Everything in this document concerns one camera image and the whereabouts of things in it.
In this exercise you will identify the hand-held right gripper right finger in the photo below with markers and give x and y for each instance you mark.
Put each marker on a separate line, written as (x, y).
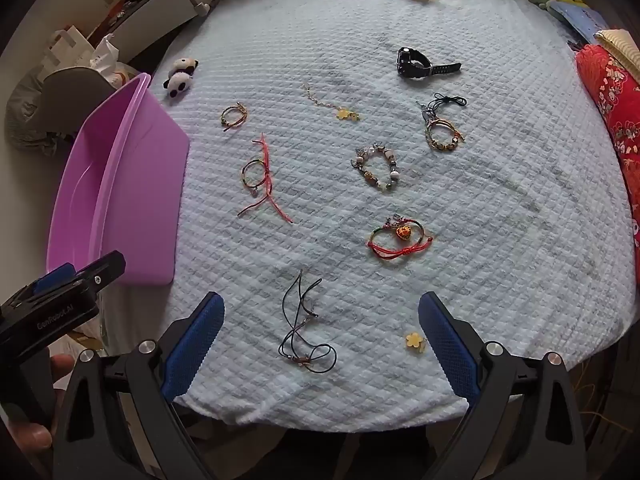
(449, 345)

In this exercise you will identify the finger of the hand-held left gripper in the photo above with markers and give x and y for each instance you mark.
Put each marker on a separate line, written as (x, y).
(55, 278)
(105, 266)

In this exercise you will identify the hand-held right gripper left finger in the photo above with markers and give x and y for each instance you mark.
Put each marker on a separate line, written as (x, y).
(196, 345)

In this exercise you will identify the purple plastic bin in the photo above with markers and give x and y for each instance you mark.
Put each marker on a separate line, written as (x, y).
(120, 185)

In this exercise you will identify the person's left hand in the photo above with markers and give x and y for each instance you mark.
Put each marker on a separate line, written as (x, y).
(30, 435)

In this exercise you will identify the yellow flower charm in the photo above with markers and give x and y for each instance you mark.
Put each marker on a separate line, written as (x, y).
(415, 342)

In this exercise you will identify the pale quilted blanket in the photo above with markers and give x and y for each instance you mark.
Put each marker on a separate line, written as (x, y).
(500, 210)

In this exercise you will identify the grey chair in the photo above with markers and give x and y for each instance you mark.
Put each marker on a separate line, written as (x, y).
(55, 100)

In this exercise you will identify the panda plush toy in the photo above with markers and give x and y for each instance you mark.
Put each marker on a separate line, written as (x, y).
(179, 77)

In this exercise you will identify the white plastic bag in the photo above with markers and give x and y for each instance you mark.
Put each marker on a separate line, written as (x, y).
(106, 57)

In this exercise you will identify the white paper bag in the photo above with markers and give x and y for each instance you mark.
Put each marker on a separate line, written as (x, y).
(65, 47)

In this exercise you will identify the white shelf unit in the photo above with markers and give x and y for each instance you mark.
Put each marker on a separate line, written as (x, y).
(160, 5)

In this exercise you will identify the black wristwatch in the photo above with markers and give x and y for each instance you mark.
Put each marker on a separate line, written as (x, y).
(417, 62)

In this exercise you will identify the red floral cloth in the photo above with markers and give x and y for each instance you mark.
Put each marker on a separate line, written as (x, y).
(612, 90)

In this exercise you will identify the yellow knitted cloth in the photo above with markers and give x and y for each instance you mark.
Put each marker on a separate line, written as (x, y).
(620, 42)

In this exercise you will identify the blue flat item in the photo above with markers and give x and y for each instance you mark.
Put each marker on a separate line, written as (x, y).
(580, 17)

